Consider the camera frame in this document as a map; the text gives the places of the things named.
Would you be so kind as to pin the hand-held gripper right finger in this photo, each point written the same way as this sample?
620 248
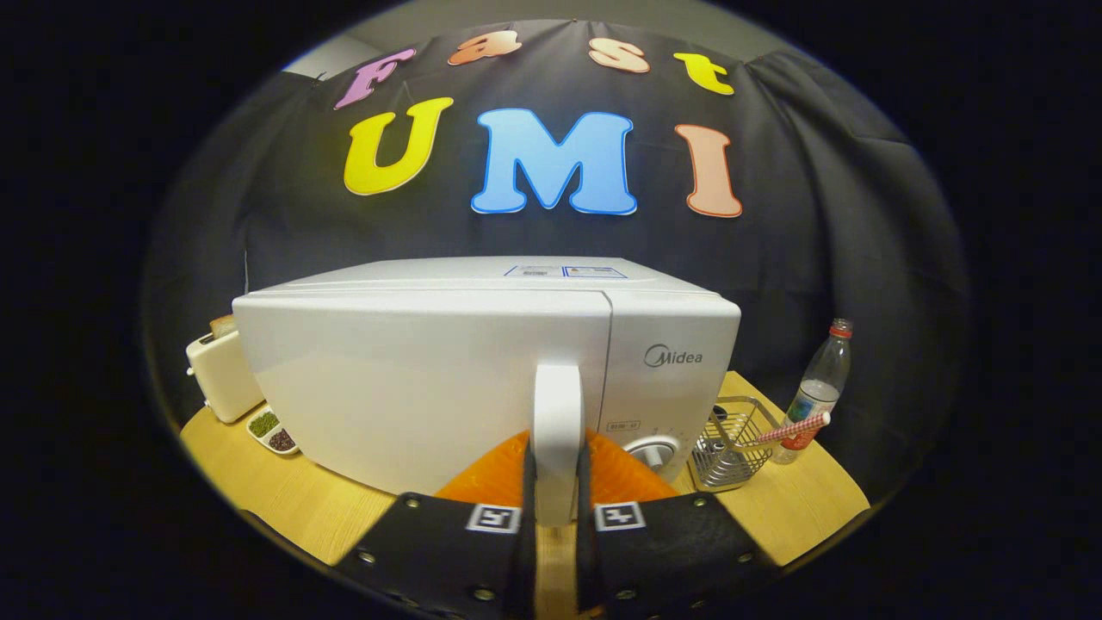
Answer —
585 560

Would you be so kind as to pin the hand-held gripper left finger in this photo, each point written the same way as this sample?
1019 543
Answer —
528 560

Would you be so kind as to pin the white toaster oven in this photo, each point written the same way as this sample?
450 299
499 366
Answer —
387 379

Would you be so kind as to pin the white bread toaster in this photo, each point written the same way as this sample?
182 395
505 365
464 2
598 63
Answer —
219 379

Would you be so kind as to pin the red white checked stick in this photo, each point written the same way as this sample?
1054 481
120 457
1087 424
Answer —
796 426

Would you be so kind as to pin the clear plastic water bottle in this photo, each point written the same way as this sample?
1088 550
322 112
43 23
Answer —
818 396

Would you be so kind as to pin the white divided bean dish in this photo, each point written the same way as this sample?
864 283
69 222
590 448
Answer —
271 430

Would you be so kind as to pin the toasted bread slice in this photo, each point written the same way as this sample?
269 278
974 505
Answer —
222 327

